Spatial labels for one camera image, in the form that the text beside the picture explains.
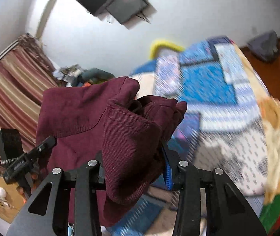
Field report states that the blue patchwork bedsheet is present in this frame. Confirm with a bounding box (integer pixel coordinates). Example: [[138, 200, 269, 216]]
[[105, 36, 271, 236]]

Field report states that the grey backpack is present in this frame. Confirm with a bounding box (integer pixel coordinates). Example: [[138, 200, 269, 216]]
[[247, 30, 279, 62]]

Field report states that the cardboard box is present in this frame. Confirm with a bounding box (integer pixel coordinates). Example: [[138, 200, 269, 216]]
[[0, 177, 25, 224]]

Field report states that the maroon garment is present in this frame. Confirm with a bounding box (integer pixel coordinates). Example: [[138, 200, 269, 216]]
[[36, 77, 187, 227]]

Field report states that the yellow bed rail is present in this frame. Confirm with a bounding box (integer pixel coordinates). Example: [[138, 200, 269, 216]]
[[149, 39, 185, 60]]

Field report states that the colourful fleece blanket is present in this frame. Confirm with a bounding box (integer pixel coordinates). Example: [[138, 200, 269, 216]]
[[234, 44, 280, 235]]

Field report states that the striped curtain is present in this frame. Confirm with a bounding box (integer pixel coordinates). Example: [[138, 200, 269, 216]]
[[0, 34, 59, 174]]

